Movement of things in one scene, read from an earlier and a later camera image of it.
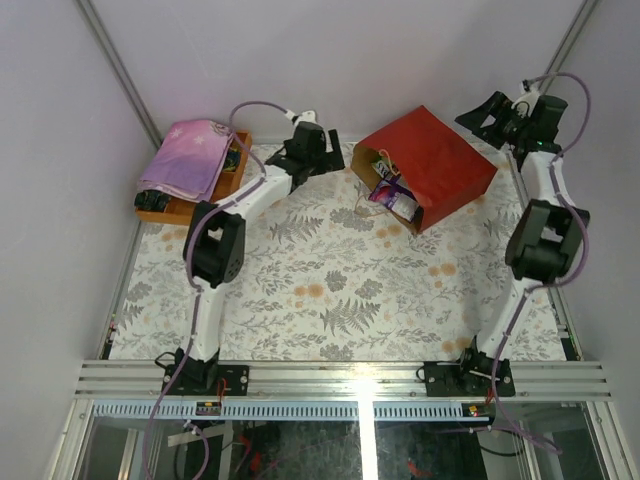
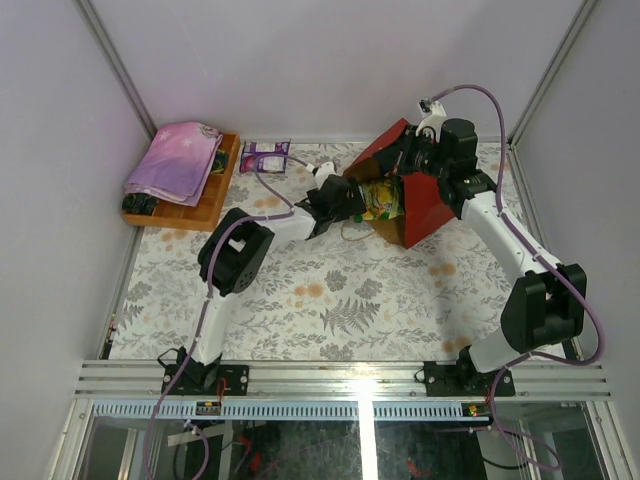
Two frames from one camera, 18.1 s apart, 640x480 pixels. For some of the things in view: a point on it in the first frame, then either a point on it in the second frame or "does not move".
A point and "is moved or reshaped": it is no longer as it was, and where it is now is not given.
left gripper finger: [335, 143] → [356, 191]
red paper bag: [437, 165] is moved or reshaped
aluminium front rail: [119, 379] does not move
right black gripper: [474, 119] → [397, 155]
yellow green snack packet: [385, 168] is moved or reshaped
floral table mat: [328, 273] does not move
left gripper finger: [332, 163] → [353, 208]
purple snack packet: [394, 194] → [265, 156]
